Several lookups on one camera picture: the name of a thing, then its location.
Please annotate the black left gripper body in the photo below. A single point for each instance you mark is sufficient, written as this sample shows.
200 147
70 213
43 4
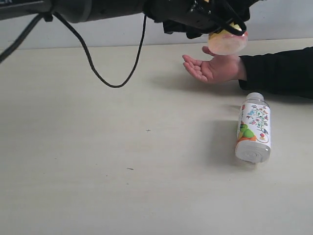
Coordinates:
198 17

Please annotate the yellow bottle red cap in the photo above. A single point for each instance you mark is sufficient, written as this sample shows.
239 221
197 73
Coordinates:
227 41

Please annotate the clear bottle floral label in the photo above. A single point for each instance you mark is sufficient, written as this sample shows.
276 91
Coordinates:
254 130

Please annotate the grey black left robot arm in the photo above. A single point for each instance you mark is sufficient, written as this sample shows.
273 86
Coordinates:
74 11

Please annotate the person's open bare hand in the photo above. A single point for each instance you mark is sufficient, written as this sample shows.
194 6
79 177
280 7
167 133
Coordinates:
219 69

